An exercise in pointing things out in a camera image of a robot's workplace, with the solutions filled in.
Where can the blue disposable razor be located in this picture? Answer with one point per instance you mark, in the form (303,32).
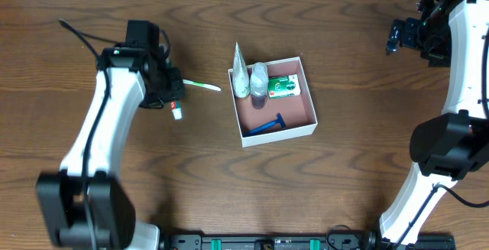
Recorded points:
(278,121)

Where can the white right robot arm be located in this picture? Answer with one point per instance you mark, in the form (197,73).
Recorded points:
(443,150)

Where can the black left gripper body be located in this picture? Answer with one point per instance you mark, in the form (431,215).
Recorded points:
(174,88)

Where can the green white toothbrush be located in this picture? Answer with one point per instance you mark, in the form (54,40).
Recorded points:
(203,85)

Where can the white cardboard box pink inside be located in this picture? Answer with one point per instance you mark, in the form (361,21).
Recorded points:
(298,112)

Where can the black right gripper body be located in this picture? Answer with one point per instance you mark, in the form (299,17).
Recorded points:
(402,30)

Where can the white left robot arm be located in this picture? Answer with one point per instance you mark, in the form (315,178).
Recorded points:
(83,204)

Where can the clear bottle dark cap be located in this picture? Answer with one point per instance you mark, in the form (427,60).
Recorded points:
(259,85)

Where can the white cosmetic tube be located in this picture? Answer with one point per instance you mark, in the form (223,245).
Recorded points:
(240,77)

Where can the green soap packet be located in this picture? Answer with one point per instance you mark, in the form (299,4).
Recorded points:
(283,86)

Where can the black mounting rail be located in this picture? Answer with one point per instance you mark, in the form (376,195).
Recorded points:
(340,237)

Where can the teal red toothpaste tube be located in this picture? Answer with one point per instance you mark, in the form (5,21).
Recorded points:
(176,110)

